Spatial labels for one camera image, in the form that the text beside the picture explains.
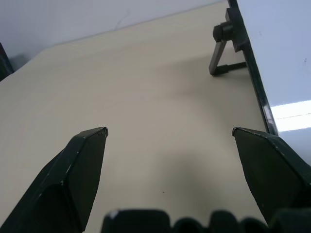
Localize dark object at table edge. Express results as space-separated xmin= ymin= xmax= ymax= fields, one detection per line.
xmin=0 ymin=42 xmax=15 ymax=82

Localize white board with black frame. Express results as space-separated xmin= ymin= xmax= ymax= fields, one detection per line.
xmin=227 ymin=0 xmax=311 ymax=167

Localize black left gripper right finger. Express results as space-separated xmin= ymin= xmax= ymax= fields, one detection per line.
xmin=232 ymin=127 xmax=311 ymax=225

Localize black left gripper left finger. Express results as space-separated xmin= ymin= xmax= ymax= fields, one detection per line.
xmin=0 ymin=126 xmax=109 ymax=233

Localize black board support stand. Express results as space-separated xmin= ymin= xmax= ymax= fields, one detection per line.
xmin=208 ymin=7 xmax=248 ymax=76

